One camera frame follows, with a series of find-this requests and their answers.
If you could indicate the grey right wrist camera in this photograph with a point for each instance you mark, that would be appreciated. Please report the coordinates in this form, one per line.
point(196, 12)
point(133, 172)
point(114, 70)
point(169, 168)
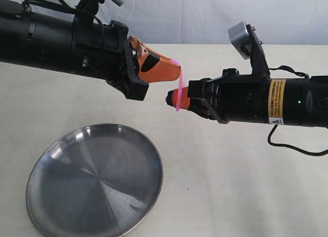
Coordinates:
point(244, 39)

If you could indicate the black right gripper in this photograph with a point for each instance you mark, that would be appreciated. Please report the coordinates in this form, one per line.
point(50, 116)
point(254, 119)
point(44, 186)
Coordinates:
point(201, 97)

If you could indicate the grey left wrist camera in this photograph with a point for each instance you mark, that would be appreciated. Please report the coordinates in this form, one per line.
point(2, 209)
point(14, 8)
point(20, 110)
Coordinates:
point(90, 9)

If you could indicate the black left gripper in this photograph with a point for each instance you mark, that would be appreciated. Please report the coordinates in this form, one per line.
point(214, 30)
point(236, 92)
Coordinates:
point(104, 52)

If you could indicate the round metal plate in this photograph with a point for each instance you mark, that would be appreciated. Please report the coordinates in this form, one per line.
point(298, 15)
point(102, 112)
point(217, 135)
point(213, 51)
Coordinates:
point(99, 180)

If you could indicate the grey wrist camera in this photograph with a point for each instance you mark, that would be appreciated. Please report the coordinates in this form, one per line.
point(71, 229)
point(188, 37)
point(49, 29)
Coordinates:
point(90, 9)
point(244, 39)

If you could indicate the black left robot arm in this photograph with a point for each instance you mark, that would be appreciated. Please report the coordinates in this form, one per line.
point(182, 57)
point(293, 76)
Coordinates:
point(51, 36)

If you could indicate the pink drinking straw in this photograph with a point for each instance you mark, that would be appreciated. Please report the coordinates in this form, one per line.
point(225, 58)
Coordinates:
point(181, 85)

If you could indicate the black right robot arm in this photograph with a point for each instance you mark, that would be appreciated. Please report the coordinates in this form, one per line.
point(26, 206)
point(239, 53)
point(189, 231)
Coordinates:
point(256, 99)

